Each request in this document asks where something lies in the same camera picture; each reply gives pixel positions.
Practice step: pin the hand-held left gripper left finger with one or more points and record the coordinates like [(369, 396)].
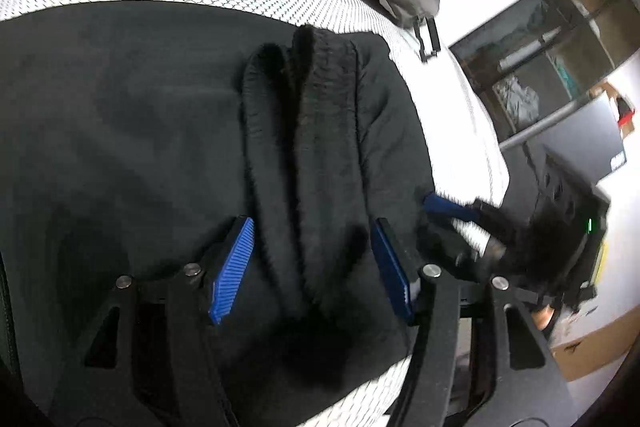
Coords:
[(232, 267)]

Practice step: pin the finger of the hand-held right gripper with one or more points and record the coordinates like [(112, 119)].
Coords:
[(445, 244), (447, 206)]

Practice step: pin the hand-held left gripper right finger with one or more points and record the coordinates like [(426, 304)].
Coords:
[(392, 272)]

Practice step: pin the black pants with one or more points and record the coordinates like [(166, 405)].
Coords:
[(150, 132)]

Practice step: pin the person's right hand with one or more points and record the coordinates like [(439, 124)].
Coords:
[(543, 316)]

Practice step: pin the black flat panel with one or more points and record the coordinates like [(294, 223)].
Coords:
[(580, 142)]

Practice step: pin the brown cardboard box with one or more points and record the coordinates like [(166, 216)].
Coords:
[(595, 347)]

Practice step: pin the white paper roll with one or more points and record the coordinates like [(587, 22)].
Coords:
[(525, 53)]

